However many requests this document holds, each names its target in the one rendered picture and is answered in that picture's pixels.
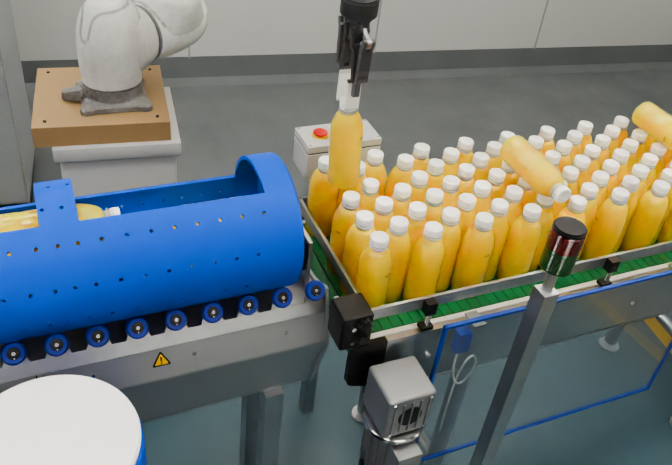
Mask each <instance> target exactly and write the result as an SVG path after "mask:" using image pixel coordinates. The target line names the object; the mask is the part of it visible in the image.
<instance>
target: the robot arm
mask: <svg viewBox="0 0 672 465"><path fill-rule="evenodd" d="M379 2H380V0H341V2H340V14H341V15H339V16H338V39H337V50H336V62H337V63H339V69H340V70H339V78H338V86H337V94H336V100H337V101H338V100H340V98H341V97H343V96H346V98H345V107H344V110H345V111H351V110H358V107H359V99H360V92H361V84H362V83H367V82H368V76H369V71H370V65H371V59H372V53H373V49H374V47H375V45H376V41H375V39H371V38H370V36H369V34H370V22H371V21H372V20H374V19H375V18H376V17H377V15H378V9H379ZM208 20H209V16H208V10H207V7H206V4H205V2H204V1H203V0H135V1H134V3H133V2H132V1H131V0H86V1H84V3H83V4H82V6H81V8H80V11H79V14H78V18H77V23H76V48H77V57H78V64H79V69H80V73H81V79H82V80H79V81H77V82H76V86H73V87H69V88H64V89H61V93H62V99H63V100H70V101H81V103H82V105H81V108H80V114H81V115H82V116H85V117H88V116H93V115H98V114H110V113H123V112H136V111H140V112H149V111H152V110H153V105H152V103H151V102H150V101H149V100H148V97H147V94H146V90H145V87H144V84H145V81H144V78H143V77H142V70H144V69H145V68H146V67H147V66H148V65H149V64H150V63H151V62H152V61H154V60H157V59H161V58H164V57H167V56H170V55H173V54H175V53H177V52H180V51H182V50H184V49H186V48H188V47H190V46H191V45H193V44H194V43H195V42H197V41H198V40H199V39H200V38H201V36H202V35H203V34H204V32H205V30H206V28H207V25H208ZM340 55H341V56H340ZM349 68H351V69H349Z"/></svg>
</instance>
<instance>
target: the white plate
mask: <svg viewBox="0 0 672 465"><path fill-rule="evenodd" d="M140 447H141V427H140V421H139V418H138V415H137V412H136V410H135V408H134V407H133V405H132V403H131V402H130V401H129V400H128V398H127V397H126V396H125V395H124V394H123V393H122V392H120V391H119V390H118V389H116V388H115V387H113V386H112V385H110V384H108V383H106V382H104V381H101V380H98V379H95V378H91V377H86V376H80V375H54V376H47V377H42V378H37V379H33V380H30V381H27V382H24V383H21V384H19V385H17V386H14V387H12V388H10V389H8V390H6V391H4V392H2V393H1V394H0V465H135V464H136V461H137V459H138V455H139V452H140Z"/></svg>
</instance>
